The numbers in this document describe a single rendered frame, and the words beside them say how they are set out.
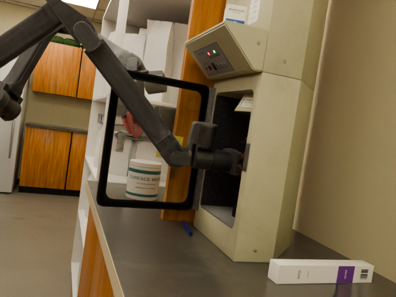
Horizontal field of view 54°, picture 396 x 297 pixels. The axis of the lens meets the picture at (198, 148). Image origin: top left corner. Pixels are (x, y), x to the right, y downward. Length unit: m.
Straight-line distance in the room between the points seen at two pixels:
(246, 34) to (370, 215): 0.64
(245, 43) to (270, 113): 0.18
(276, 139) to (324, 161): 0.46
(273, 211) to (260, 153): 0.15
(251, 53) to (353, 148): 0.53
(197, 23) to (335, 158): 0.64
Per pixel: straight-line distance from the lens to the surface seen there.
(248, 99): 1.08
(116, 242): 1.03
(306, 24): 1.05
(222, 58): 1.06
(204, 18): 1.33
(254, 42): 0.97
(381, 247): 1.23
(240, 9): 1.04
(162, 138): 1.01
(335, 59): 1.49
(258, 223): 1.01
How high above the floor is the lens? 1.25
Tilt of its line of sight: 3 degrees down
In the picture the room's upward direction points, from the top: 8 degrees clockwise
